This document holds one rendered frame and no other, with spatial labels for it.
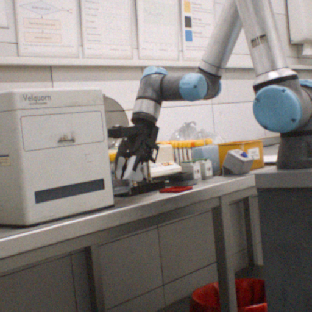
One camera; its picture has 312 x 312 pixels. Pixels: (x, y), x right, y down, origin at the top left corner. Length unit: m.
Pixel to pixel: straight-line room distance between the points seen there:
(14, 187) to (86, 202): 0.19
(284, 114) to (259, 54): 0.16
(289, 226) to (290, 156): 0.18
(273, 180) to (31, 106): 0.65
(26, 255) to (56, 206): 0.14
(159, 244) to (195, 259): 0.29
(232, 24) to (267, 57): 0.23
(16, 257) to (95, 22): 1.35
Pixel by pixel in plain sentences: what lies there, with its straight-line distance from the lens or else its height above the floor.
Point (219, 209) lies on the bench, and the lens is 1.87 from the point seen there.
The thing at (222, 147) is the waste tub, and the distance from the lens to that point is 2.12.
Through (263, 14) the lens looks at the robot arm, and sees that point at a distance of 1.54.
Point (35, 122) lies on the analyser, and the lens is 1.34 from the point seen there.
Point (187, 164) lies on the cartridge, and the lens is 1.88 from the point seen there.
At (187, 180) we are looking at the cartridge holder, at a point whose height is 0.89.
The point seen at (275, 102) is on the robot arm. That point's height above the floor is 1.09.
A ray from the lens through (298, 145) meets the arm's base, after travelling 1.62.
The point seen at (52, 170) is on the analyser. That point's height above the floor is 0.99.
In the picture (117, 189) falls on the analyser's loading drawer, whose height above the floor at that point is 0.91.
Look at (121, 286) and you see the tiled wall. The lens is 2.50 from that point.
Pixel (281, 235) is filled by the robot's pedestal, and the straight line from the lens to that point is 1.64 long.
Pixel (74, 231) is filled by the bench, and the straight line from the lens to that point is 1.36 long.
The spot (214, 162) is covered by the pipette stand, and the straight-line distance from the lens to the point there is 2.06.
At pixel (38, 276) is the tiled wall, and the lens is 2.19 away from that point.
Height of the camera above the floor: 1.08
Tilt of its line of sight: 3 degrees down
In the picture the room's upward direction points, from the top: 6 degrees counter-clockwise
